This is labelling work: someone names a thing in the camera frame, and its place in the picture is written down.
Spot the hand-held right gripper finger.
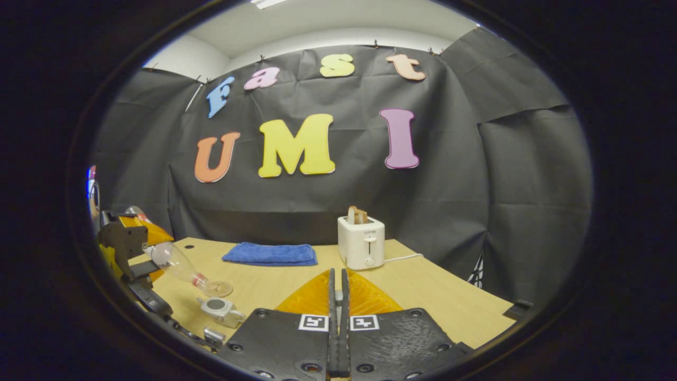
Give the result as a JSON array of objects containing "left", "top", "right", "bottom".
[
  {"left": 217, "top": 267, "right": 339, "bottom": 381},
  {"left": 340, "top": 267, "right": 474, "bottom": 381}
]

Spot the clear plastic water bottle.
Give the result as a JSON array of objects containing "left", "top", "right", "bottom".
[{"left": 125, "top": 205, "right": 212, "bottom": 291}]

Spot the white teacup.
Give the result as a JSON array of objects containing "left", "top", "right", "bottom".
[{"left": 197, "top": 296, "right": 247, "bottom": 329}]

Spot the white toaster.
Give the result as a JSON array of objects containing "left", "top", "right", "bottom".
[{"left": 337, "top": 215, "right": 386, "bottom": 271}]

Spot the folded blue towel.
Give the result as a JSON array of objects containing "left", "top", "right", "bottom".
[{"left": 222, "top": 242, "right": 318, "bottom": 267}]

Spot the black backdrop cloth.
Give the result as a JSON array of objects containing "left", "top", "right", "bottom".
[{"left": 90, "top": 26, "right": 593, "bottom": 307}]

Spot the thin white rod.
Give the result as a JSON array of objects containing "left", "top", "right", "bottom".
[{"left": 185, "top": 82, "right": 204, "bottom": 113}]

